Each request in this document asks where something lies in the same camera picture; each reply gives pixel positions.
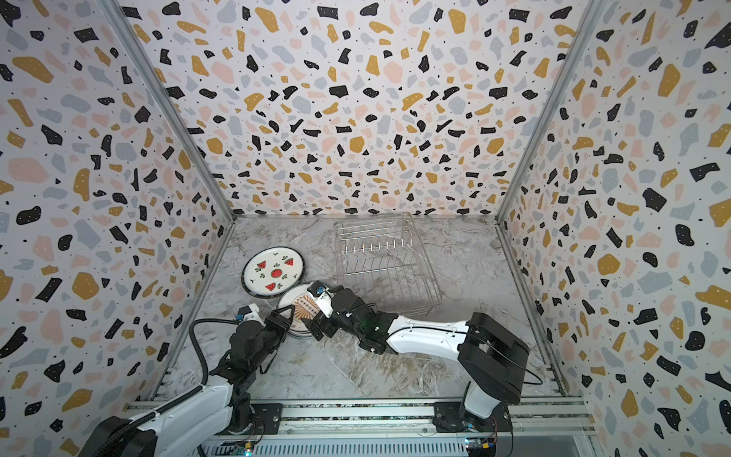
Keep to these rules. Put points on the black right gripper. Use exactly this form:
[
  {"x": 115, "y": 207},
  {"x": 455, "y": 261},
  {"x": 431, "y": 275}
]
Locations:
[{"x": 327, "y": 319}]

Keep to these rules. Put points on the sunburst plate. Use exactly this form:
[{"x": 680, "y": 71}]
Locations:
[{"x": 304, "y": 308}]

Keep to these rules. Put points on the aluminium corner post left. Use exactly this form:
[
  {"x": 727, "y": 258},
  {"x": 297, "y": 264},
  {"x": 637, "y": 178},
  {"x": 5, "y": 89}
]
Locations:
[{"x": 113, "y": 12}]

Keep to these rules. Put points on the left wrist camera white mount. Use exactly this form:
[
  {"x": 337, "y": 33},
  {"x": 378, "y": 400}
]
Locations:
[{"x": 249, "y": 313}]

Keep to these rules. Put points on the wire dish rack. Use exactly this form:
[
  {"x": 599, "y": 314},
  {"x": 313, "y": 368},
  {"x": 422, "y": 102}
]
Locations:
[{"x": 384, "y": 261}]

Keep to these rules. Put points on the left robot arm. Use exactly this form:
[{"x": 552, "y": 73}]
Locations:
[{"x": 221, "y": 403}]

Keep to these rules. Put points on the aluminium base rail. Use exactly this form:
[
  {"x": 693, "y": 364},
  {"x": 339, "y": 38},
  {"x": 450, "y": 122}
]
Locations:
[{"x": 537, "y": 426}]

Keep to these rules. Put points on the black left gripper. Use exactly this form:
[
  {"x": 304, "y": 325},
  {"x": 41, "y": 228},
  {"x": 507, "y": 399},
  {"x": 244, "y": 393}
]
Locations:
[{"x": 278, "y": 325}]

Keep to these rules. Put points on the aluminium corner post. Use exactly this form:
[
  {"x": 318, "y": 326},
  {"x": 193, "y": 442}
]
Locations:
[
  {"x": 113, "y": 12},
  {"x": 574, "y": 54}
]

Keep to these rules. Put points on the aluminium corner post right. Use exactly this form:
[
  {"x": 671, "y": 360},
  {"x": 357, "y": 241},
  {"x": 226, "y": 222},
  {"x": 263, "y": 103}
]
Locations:
[{"x": 574, "y": 54}]

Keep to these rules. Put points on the watermelon pattern plate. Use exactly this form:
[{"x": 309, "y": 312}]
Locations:
[{"x": 272, "y": 272}]

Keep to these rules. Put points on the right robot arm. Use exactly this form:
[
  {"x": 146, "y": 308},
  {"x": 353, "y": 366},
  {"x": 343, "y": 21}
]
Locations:
[{"x": 494, "y": 358}]

